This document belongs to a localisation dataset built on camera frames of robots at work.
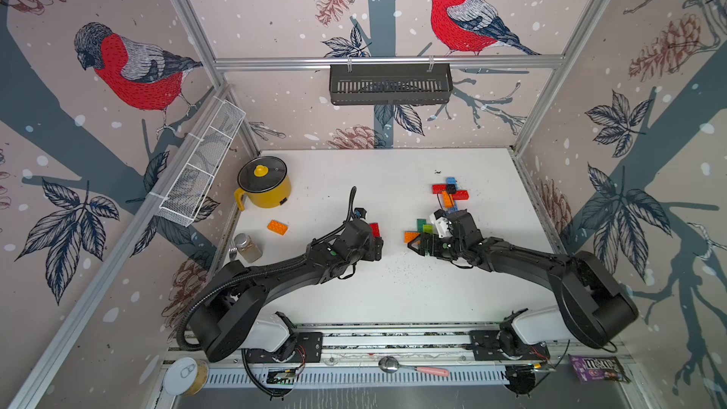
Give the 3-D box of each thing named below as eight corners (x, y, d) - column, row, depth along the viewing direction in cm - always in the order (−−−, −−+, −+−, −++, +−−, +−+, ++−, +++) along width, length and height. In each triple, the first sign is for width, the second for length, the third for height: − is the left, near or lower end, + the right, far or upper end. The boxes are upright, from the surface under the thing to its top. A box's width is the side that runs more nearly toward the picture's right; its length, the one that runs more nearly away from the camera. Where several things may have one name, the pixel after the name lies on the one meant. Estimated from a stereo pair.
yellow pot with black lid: (243, 211, 104) (229, 190, 94) (255, 178, 115) (243, 155, 105) (288, 211, 104) (279, 190, 94) (296, 177, 115) (289, 155, 105)
